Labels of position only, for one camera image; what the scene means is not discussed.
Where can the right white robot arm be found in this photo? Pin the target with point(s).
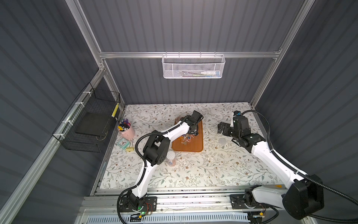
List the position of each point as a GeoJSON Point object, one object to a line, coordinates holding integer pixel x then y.
{"type": "Point", "coordinates": [299, 197]}

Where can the clear candy jar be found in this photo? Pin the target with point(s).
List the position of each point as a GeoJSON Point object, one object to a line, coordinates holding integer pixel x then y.
{"type": "Point", "coordinates": [179, 120]}
{"type": "Point", "coordinates": [171, 158]}

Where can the white wire mesh basket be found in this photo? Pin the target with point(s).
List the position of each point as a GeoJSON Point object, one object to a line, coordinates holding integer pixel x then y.
{"type": "Point", "coordinates": [189, 66]}

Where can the black wire basket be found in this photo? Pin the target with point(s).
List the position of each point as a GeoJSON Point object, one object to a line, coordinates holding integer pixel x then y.
{"type": "Point", "coordinates": [90, 124]}

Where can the yellow marker pen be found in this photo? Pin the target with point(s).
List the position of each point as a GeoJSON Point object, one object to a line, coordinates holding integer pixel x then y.
{"type": "Point", "coordinates": [115, 110]}

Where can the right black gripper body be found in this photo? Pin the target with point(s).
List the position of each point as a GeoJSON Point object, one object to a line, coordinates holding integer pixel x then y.
{"type": "Point", "coordinates": [224, 129]}

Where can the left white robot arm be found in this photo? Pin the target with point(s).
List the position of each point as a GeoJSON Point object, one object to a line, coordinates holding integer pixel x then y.
{"type": "Point", "coordinates": [152, 148]}

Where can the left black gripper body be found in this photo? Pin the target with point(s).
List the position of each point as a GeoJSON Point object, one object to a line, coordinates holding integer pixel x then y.
{"type": "Point", "coordinates": [193, 129]}

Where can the pink pen cup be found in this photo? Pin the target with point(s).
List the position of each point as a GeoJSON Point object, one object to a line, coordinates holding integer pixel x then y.
{"type": "Point", "coordinates": [126, 130]}

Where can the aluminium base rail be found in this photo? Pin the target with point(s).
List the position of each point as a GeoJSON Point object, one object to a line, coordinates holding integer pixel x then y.
{"type": "Point", "coordinates": [169, 199]}

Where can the white pen in basket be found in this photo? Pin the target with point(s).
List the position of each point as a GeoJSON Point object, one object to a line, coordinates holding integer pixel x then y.
{"type": "Point", "coordinates": [211, 73]}

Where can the brown wooden tray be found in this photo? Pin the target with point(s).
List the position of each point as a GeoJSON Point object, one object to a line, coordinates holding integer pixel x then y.
{"type": "Point", "coordinates": [196, 145]}

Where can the white jar lid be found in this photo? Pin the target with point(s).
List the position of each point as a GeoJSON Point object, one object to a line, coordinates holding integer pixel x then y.
{"type": "Point", "coordinates": [222, 141]}

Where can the pile of colourful lollipops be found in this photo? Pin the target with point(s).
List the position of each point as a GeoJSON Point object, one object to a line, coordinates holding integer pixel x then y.
{"type": "Point", "coordinates": [187, 138]}

